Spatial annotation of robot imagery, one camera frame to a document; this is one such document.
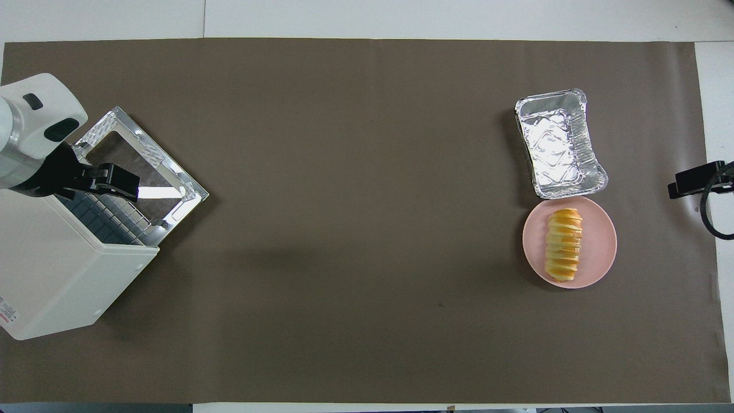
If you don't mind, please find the cream toaster oven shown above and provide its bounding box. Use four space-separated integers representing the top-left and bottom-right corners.
0 172 168 341

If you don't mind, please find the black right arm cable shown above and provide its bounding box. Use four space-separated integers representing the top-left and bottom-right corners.
700 166 734 240

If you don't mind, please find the pink round plate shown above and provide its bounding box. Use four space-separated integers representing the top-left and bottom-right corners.
522 196 618 289

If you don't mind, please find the silver glass oven door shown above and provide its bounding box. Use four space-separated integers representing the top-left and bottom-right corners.
60 106 210 230

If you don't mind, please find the black wire oven rack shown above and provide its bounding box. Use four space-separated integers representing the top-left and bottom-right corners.
57 188 167 246

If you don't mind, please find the sliced yellow bread loaf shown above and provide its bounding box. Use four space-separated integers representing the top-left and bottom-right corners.
545 208 583 283

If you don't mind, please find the brown table mat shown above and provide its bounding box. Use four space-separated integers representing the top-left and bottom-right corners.
0 38 730 405

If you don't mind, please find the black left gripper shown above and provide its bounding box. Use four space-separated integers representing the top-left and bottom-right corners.
11 143 140 201

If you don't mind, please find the aluminium foil tray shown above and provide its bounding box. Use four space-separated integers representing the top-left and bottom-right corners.
514 88 608 200

